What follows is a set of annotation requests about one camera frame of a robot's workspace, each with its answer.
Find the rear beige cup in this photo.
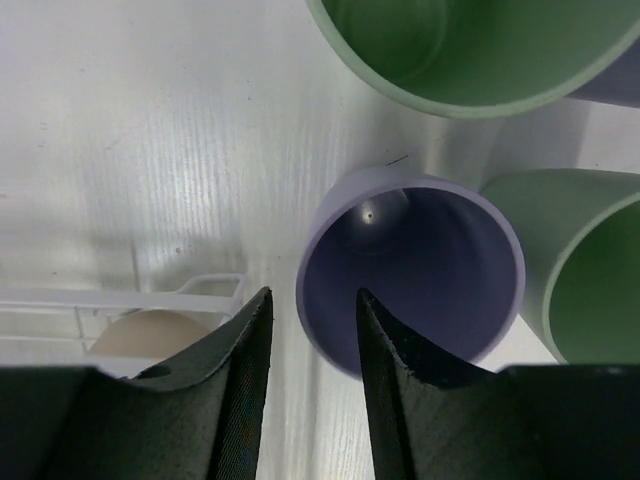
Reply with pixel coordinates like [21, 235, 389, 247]
[87, 310, 211, 378]

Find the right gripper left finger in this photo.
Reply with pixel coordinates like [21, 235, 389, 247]
[1, 287, 274, 479]

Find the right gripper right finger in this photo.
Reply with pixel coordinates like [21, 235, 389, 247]
[356, 289, 639, 479]

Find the purple cup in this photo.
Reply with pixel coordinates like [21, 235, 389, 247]
[295, 166, 526, 377]
[568, 40, 640, 108]

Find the white wire dish rack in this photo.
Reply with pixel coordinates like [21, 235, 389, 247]
[1, 273, 246, 376]

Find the green cup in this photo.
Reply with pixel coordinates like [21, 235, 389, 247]
[307, 0, 639, 119]
[482, 169, 639, 364]

